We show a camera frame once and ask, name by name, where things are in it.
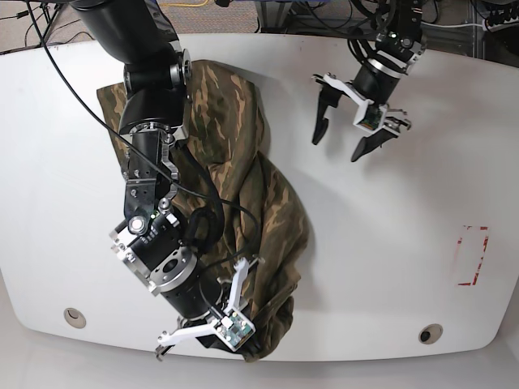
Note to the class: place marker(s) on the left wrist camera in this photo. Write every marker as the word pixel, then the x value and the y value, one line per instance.
pixel 370 117

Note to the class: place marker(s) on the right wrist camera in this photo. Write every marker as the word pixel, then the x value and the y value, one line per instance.
pixel 234 330

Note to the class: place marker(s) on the white power strip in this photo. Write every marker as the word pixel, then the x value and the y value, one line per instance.
pixel 496 22

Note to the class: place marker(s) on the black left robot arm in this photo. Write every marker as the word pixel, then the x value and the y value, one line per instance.
pixel 385 56

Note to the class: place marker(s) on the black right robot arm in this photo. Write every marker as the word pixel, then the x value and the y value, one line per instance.
pixel 160 246

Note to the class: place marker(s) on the table cable grommet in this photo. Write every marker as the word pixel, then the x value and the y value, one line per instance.
pixel 430 334
pixel 74 318

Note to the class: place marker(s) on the right table cable grommet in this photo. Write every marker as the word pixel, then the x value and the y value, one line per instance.
pixel 430 334

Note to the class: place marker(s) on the left table cable grommet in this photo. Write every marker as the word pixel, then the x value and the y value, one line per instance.
pixel 74 318

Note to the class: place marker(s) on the camouflage t-shirt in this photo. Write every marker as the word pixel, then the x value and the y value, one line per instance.
pixel 264 218

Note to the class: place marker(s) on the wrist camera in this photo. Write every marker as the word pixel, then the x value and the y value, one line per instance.
pixel 370 117
pixel 234 330

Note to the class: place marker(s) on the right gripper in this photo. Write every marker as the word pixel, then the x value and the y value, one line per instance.
pixel 202 305

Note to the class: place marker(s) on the red tape rectangle marking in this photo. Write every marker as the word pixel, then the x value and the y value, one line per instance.
pixel 469 255

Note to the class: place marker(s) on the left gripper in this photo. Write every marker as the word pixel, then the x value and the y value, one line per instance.
pixel 368 87

